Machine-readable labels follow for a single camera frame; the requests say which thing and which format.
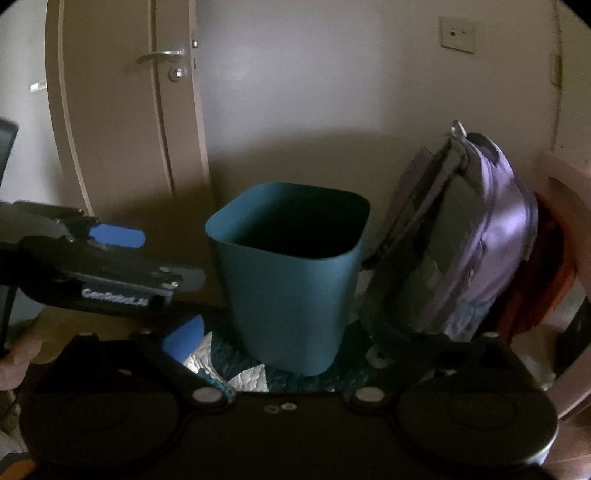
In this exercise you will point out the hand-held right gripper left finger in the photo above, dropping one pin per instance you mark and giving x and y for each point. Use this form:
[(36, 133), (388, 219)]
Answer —
[(184, 337)]

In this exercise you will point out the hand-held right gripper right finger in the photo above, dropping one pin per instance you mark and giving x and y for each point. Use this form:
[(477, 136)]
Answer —
[(415, 371)]

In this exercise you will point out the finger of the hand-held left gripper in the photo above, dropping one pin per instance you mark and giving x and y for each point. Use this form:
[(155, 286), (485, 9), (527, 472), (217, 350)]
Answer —
[(187, 279), (115, 235)]

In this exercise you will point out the teal plastic bin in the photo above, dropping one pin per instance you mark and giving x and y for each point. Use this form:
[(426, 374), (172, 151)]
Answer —
[(286, 295)]

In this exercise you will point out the person's left hand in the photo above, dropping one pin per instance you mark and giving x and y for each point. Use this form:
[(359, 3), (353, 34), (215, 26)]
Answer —
[(16, 364)]

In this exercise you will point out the beige wooden door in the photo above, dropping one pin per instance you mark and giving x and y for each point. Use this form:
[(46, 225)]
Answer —
[(115, 138)]

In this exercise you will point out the dark panel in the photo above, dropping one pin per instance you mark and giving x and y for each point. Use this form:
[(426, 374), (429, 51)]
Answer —
[(7, 147)]

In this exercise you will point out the purple grey backpack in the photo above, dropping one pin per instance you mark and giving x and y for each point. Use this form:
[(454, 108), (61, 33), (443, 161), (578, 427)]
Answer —
[(485, 230)]

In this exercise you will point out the metal door lock cylinder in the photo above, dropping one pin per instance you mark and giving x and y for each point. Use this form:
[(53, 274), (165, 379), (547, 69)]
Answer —
[(177, 74)]

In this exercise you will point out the white wall switch plate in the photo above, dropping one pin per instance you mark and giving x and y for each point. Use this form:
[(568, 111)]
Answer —
[(457, 33)]

